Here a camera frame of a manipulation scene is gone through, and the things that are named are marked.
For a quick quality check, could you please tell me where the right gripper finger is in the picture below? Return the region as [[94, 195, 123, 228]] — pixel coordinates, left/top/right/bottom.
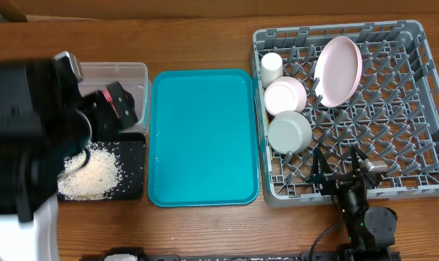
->
[[351, 145, 368, 170], [310, 147, 333, 178]]

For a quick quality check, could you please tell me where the grey bowl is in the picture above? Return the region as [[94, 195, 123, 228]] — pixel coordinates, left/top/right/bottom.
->
[[268, 111, 312, 154]]

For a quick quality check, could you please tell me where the pile of rice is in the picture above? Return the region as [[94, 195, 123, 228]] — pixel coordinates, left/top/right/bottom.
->
[[58, 142, 125, 201]]

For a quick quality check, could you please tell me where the pink plate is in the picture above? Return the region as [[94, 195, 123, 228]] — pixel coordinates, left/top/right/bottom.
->
[[314, 36, 362, 107]]

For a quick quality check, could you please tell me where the pink small bowl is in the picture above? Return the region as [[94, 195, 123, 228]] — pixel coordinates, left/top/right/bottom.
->
[[264, 76, 307, 116]]

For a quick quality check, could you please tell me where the cream paper cup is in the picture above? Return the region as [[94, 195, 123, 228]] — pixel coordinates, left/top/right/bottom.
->
[[260, 52, 283, 88]]

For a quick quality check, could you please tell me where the red snack wrapper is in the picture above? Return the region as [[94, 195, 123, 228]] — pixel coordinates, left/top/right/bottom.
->
[[101, 91, 119, 118]]

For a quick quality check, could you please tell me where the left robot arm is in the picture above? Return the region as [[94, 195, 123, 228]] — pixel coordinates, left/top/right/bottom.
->
[[0, 53, 138, 260]]

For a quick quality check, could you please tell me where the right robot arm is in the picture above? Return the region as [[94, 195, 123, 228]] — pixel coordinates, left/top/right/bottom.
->
[[307, 146, 401, 261]]

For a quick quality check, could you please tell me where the grey dishwasher rack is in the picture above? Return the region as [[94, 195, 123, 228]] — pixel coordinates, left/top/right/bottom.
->
[[251, 20, 439, 207]]

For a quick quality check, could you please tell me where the clear plastic bin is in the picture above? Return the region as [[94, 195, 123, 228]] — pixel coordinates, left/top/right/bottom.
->
[[79, 62, 151, 136]]

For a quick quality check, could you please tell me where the black plastic tray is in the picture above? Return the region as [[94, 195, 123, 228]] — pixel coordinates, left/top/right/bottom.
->
[[58, 133, 146, 202]]

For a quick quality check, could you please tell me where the teal serving tray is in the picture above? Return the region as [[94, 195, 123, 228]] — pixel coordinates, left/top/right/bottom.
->
[[147, 69, 259, 207]]

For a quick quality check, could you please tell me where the cardboard backdrop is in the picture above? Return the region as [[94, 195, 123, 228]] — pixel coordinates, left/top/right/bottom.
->
[[0, 0, 439, 21]]

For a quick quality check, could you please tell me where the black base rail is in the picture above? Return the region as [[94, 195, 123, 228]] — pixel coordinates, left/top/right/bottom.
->
[[80, 247, 401, 261]]

